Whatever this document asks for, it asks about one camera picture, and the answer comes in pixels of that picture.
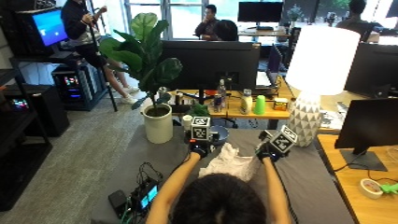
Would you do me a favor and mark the black computer tower with lights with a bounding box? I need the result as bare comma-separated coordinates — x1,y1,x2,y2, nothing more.
50,63,107,112

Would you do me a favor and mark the black monitor by window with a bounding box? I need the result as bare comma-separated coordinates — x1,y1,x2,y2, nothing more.
236,1,284,23

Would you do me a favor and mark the person's left hand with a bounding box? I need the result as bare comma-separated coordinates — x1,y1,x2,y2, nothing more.
186,138,219,160

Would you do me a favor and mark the person's right hand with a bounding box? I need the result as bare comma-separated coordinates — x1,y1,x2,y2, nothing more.
255,141,283,163

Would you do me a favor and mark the white table lamp with patterned base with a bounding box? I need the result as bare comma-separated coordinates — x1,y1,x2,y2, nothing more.
284,25,361,147

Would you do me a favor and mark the white marker cube on right glove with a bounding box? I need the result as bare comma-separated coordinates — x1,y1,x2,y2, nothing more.
268,124,298,154

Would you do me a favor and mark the monitor with blue screen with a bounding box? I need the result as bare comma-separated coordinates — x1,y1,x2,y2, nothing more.
29,8,69,48

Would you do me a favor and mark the yellow box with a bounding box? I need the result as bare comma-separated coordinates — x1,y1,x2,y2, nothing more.
272,97,290,112

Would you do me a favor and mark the green plastic cup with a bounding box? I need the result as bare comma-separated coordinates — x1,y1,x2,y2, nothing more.
252,94,267,116

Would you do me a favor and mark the white marker cube on glove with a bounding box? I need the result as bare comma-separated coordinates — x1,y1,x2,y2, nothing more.
268,124,298,154
190,116,211,142

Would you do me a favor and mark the blue-grey bowl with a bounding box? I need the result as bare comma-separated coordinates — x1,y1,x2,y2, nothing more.
208,124,230,146

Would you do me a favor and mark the potted fiddle-leaf plant in white pot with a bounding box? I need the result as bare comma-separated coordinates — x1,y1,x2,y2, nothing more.
98,12,183,145

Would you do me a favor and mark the open laptop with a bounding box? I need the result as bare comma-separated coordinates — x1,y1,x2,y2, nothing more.
255,43,284,90

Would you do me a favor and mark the black recording device with screen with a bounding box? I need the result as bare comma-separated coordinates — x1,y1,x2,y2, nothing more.
128,177,160,213

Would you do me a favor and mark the roll of white tape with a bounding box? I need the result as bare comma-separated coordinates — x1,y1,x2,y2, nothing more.
357,178,384,200

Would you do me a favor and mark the grey table cover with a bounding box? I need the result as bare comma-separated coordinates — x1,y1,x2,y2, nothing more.
89,124,357,224

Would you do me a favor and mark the white marker cube on left glove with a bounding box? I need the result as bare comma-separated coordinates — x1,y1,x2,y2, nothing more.
190,116,211,142

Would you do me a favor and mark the clear water bottle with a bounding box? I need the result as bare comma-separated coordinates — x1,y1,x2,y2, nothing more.
216,78,227,108

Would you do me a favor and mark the black tripod pole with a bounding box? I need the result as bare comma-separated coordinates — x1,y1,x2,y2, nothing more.
85,0,119,113

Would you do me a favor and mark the black monitor on wooden desk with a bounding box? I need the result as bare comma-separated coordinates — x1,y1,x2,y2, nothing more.
332,97,398,172

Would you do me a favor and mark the black monitor at edge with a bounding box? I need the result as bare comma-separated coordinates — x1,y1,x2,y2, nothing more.
343,41,398,99

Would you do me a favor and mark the black power adapter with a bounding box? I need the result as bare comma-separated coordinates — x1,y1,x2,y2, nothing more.
106,189,127,216

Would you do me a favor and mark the small green plant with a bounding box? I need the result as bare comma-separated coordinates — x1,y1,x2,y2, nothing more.
187,102,211,118

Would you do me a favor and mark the large black monitor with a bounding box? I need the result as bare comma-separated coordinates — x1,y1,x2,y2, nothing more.
159,40,260,105

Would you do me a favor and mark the black shelf unit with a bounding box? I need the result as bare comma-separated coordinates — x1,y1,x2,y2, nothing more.
0,69,70,213

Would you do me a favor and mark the the person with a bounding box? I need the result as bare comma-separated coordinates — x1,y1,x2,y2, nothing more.
143,138,294,224

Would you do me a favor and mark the white cloth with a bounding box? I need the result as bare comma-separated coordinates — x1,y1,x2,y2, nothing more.
198,142,262,183

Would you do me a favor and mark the white cup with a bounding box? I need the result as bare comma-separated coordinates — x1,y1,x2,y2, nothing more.
180,114,194,132

